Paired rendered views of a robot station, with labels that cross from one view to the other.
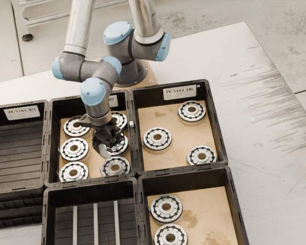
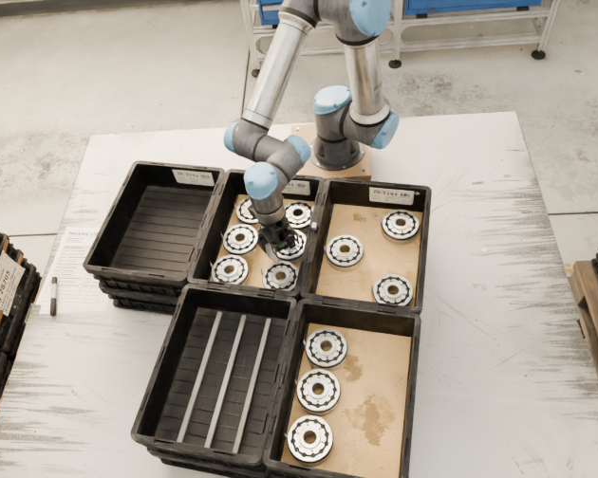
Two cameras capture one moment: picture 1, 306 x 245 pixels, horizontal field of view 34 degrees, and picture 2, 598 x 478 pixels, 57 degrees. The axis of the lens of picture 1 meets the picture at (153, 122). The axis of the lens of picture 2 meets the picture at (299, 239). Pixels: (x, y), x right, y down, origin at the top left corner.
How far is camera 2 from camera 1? 36 cm
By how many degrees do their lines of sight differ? 13
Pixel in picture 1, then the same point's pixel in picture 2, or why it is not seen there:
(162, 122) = (359, 229)
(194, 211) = (361, 359)
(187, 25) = (452, 94)
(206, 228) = (369, 387)
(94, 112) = (259, 207)
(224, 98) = (455, 211)
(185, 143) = (380, 266)
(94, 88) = (262, 177)
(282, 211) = (483, 386)
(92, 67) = (270, 147)
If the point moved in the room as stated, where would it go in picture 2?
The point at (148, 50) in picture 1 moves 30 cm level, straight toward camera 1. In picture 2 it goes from (364, 132) to (345, 213)
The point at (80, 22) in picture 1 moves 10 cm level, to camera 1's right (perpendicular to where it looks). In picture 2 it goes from (270, 83) to (310, 86)
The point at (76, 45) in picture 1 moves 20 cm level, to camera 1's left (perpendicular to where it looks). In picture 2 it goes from (257, 113) to (180, 107)
